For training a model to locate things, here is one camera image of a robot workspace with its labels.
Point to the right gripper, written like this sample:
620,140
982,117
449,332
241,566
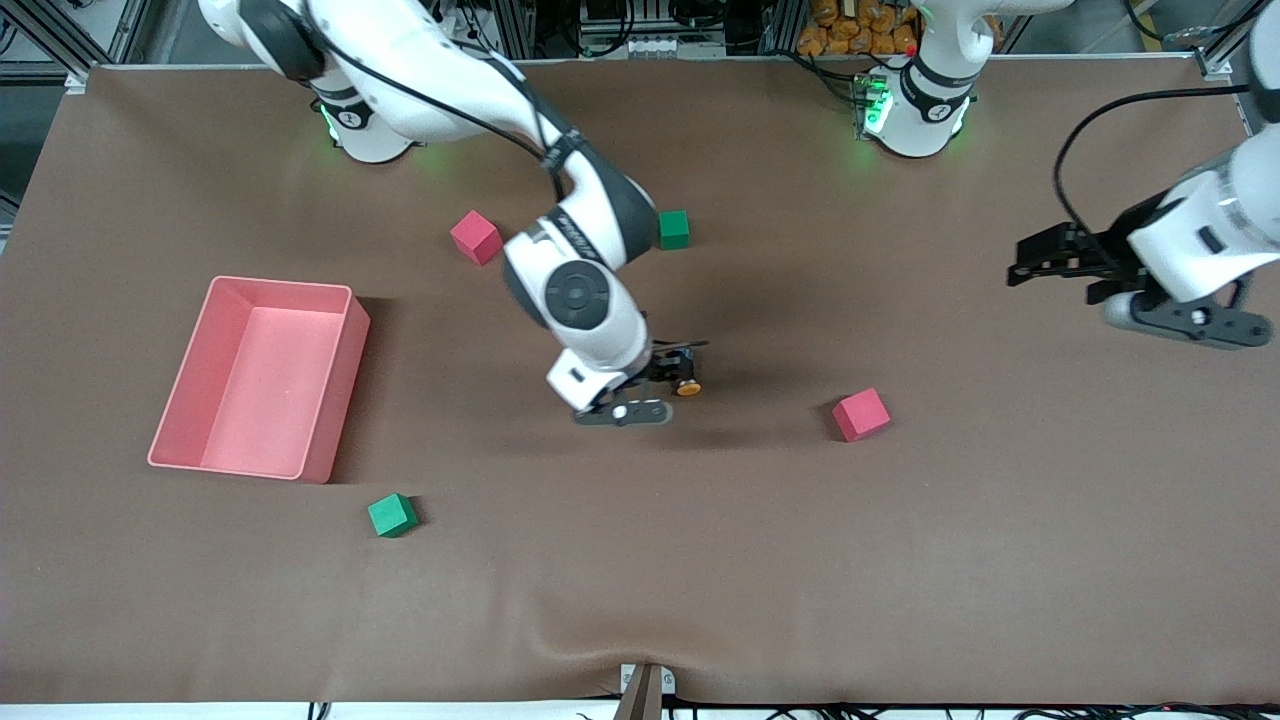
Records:
662,366

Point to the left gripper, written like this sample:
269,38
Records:
1118,249

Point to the orange cap push button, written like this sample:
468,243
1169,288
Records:
688,387

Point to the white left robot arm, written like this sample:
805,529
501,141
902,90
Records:
915,120

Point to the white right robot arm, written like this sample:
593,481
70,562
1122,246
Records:
575,295

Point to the green foam cube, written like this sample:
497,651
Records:
676,230
392,515

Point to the pink foam cube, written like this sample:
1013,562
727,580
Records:
861,415
475,238

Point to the brown table mat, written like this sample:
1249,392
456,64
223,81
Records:
640,560

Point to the grey electronics box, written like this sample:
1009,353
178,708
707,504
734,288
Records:
650,45

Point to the pink plastic bin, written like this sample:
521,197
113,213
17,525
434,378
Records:
260,400

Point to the aluminium frame profile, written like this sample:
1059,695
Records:
1215,65
77,82

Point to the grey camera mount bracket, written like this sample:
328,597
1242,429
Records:
645,700

